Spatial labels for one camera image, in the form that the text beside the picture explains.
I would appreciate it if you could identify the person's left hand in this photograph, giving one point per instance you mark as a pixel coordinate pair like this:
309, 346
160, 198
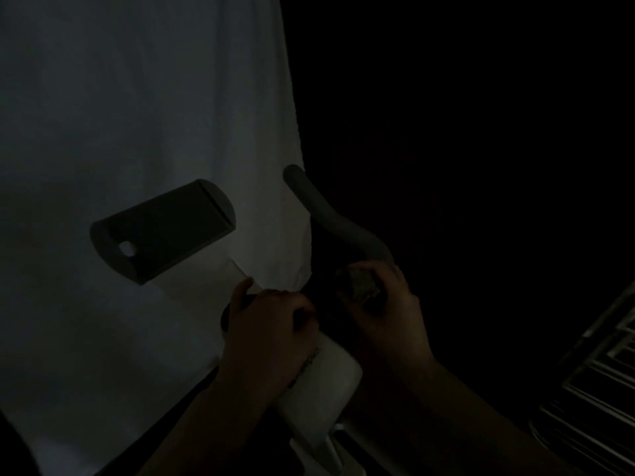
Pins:
268, 342

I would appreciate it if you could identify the person's right hand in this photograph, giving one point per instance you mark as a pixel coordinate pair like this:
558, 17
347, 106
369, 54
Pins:
397, 327

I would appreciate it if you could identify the grey cleaning cloth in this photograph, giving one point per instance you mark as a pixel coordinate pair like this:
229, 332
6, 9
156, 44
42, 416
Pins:
359, 285

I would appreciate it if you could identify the white exercise bike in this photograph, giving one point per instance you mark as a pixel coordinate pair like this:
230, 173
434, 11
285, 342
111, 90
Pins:
317, 386

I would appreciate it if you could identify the person's right forearm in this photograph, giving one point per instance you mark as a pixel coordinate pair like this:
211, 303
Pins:
471, 426

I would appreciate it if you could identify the grey white tablet holder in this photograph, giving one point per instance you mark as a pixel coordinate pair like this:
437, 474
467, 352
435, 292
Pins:
163, 232

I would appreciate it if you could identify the metal drying rack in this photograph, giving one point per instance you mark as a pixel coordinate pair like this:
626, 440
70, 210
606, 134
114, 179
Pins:
590, 386

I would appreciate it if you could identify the white hanging sheet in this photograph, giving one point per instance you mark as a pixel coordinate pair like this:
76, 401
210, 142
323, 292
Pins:
99, 94

